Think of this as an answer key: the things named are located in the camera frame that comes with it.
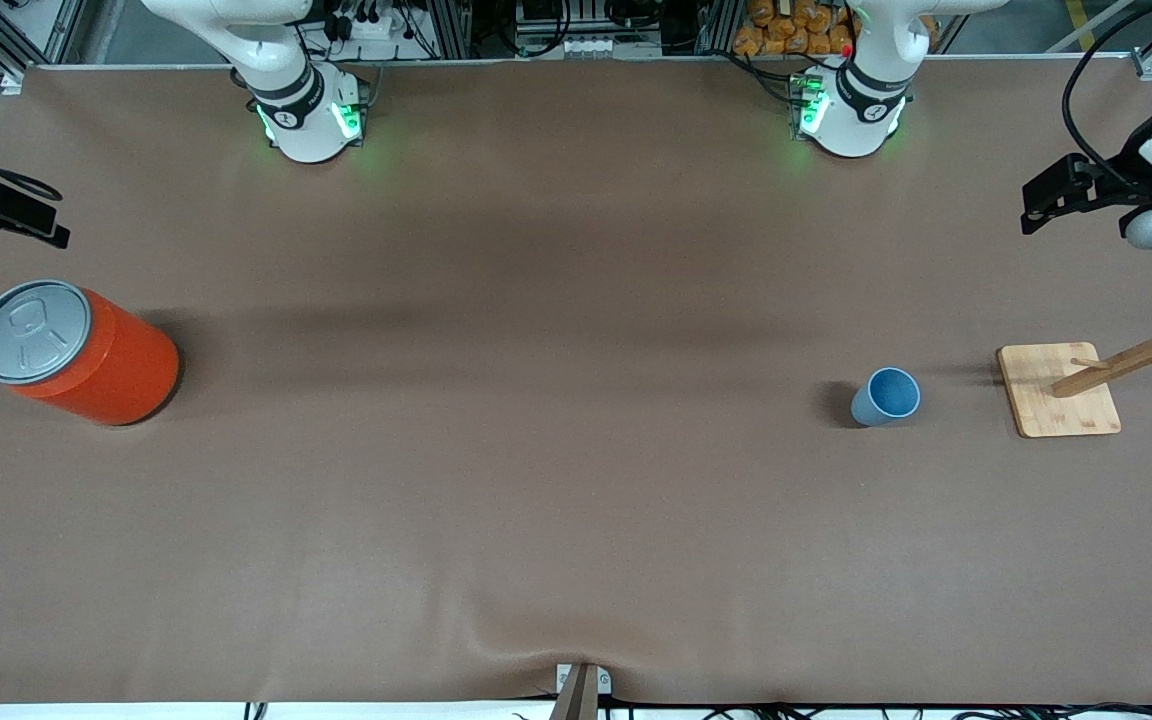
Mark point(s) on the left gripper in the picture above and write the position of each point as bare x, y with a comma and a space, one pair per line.
1127, 176

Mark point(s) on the light blue plastic cup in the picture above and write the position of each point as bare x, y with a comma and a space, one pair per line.
881, 405

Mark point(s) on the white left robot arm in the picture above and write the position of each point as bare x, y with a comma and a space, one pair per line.
856, 120

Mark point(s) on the orange can with grey lid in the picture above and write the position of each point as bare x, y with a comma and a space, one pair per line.
116, 370

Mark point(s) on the wooden mug tree rack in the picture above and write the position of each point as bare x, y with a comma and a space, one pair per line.
1056, 400

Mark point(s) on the bag of orange snacks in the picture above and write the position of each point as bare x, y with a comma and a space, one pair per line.
786, 35

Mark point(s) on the white power strip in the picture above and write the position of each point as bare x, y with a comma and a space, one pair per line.
376, 25

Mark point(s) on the white terminal block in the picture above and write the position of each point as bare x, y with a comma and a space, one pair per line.
588, 46

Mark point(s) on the brown table mat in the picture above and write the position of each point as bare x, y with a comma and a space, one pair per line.
576, 500

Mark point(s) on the metal bracket with wooden strut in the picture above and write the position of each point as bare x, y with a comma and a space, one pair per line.
576, 700

